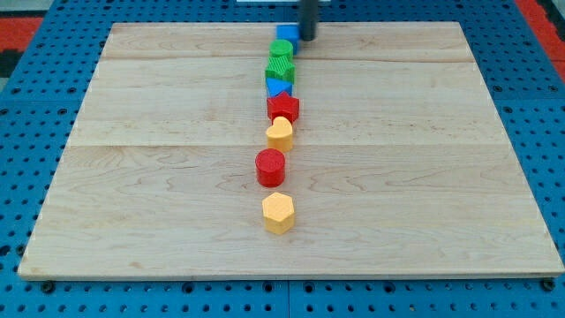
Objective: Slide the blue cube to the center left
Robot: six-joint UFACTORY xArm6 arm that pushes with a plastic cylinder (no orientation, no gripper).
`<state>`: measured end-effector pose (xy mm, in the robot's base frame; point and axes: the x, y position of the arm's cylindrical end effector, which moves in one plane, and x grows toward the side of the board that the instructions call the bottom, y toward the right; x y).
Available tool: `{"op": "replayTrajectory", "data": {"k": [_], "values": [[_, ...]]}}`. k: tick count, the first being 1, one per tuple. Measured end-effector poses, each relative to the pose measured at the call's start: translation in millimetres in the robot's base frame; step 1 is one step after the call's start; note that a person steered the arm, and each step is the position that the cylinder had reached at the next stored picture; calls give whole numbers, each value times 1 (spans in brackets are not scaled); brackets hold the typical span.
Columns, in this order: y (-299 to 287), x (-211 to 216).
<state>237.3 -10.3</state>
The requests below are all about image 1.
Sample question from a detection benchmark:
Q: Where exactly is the blue cube block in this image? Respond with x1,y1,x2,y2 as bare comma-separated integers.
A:
275,24,300,55

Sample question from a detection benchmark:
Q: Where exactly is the red cylinder block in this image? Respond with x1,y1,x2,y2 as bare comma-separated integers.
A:
255,148,286,187

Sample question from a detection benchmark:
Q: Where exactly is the yellow heart block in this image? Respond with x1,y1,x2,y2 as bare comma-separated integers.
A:
266,117,293,153

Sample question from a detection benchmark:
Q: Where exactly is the yellow hexagon block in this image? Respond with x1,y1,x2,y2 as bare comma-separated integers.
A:
262,193,295,235

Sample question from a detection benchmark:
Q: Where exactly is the red star block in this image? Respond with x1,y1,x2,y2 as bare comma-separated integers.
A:
267,91,300,124

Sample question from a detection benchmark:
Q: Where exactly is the blue triangle block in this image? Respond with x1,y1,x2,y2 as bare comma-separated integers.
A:
266,78,293,97

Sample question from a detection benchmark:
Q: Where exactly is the green star block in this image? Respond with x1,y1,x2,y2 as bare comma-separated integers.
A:
265,57,295,83

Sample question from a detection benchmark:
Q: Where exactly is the green cylinder block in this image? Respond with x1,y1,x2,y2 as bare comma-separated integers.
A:
269,39,294,62

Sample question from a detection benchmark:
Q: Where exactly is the light wooden board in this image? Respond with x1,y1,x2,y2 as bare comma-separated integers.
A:
19,22,564,281

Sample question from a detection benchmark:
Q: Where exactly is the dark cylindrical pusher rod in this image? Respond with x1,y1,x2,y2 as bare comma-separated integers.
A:
298,0,319,42

